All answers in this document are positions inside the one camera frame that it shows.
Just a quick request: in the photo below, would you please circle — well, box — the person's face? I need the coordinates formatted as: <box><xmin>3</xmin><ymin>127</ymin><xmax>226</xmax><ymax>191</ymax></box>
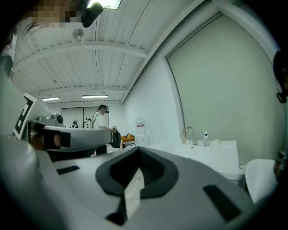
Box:
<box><xmin>32</xmin><ymin>0</ymin><xmax>81</xmax><ymax>29</ymax></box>

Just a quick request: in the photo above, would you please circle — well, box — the person's left hand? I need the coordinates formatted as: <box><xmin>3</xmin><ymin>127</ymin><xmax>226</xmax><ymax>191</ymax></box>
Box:
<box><xmin>31</xmin><ymin>133</ymin><xmax>45</xmax><ymax>150</ymax></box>

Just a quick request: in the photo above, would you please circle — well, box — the black bag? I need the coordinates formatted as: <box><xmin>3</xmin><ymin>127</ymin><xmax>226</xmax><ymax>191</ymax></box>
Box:
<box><xmin>111</xmin><ymin>131</ymin><xmax>122</xmax><ymax>149</ymax></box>

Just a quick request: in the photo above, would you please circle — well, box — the white water dispenser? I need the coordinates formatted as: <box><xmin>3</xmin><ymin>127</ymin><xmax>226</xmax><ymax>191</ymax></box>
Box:
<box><xmin>134</xmin><ymin>117</ymin><xmax>151</xmax><ymax>147</ymax></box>

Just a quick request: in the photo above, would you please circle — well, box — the yellow tray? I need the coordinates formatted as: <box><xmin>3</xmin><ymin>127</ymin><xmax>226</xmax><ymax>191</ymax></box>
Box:
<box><xmin>121</xmin><ymin>133</ymin><xmax>136</xmax><ymax>149</ymax></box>

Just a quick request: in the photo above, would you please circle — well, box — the black head-worn camera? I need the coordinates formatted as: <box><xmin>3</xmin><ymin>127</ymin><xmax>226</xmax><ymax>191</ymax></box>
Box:
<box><xmin>80</xmin><ymin>0</ymin><xmax>104</xmax><ymax>28</ymax></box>

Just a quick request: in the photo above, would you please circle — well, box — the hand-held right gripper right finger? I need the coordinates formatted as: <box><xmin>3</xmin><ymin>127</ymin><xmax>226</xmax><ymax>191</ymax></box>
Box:
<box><xmin>132</xmin><ymin>146</ymin><xmax>257</xmax><ymax>230</ymax></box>

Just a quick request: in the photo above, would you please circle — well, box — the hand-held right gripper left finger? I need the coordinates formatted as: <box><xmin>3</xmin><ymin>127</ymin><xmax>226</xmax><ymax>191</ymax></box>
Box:
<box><xmin>36</xmin><ymin>146</ymin><xmax>144</xmax><ymax>230</ymax></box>

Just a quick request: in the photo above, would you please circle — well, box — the white sink basin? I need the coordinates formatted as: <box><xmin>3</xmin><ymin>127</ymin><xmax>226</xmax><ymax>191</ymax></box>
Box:
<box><xmin>144</xmin><ymin>139</ymin><xmax>239</xmax><ymax>180</ymax></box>

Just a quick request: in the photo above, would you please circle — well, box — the chrome faucet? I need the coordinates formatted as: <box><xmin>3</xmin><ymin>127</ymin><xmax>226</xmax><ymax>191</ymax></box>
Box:
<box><xmin>185</xmin><ymin>125</ymin><xmax>198</xmax><ymax>146</ymax></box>

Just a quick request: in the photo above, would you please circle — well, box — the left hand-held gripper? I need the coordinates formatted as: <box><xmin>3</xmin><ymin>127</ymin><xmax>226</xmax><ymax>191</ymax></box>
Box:
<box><xmin>12</xmin><ymin>92</ymin><xmax>113</xmax><ymax>153</ymax></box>

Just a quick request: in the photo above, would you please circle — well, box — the grey-green roller blind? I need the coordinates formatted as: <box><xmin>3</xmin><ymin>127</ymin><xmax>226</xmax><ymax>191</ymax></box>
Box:
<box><xmin>166</xmin><ymin>13</ymin><xmax>278</xmax><ymax>163</ymax></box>

